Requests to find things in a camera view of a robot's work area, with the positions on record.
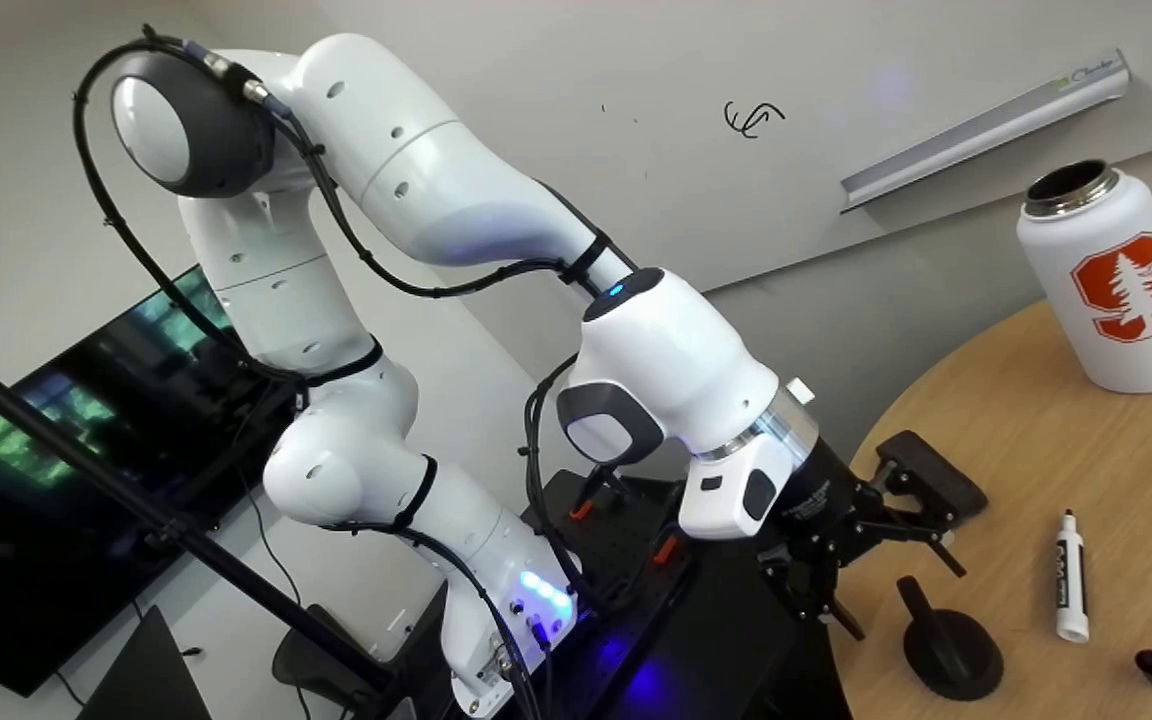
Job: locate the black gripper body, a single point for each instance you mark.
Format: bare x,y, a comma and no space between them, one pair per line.
822,515

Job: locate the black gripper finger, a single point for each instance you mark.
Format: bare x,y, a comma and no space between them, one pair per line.
919,525
834,605

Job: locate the black bottle lid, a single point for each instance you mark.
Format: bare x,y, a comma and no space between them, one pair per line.
957,655

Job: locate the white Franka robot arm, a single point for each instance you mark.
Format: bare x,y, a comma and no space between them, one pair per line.
442,175

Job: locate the white bottle with red logo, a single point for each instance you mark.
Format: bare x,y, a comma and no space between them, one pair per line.
1121,295

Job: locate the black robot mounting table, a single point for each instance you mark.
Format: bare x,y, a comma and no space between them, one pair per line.
721,643

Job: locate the white marker pen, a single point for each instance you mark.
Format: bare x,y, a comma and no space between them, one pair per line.
1068,583

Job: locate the round wooden table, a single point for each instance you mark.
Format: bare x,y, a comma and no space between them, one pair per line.
1111,532

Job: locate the black stand pole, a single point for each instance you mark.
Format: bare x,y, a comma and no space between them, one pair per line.
137,501

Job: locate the black angular stand foot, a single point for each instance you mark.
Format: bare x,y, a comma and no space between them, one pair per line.
143,673

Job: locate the black computer monitor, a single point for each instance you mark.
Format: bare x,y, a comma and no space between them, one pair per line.
58,520

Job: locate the white wall whiteboard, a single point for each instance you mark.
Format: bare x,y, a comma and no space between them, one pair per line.
737,65

